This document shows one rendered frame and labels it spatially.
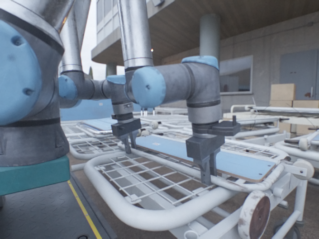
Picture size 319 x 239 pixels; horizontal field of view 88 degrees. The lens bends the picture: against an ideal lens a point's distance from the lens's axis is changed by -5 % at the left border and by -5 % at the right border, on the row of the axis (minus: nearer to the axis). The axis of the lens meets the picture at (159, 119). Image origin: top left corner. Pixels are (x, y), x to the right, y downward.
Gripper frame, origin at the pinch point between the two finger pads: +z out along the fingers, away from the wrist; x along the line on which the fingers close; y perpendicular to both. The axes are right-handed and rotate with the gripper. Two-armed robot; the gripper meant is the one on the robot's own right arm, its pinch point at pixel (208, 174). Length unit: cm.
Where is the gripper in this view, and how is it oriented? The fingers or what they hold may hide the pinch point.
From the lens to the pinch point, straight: 56.9
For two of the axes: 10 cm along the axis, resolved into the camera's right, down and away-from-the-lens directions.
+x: -7.2, 2.6, -6.5
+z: 1.4, 9.6, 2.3
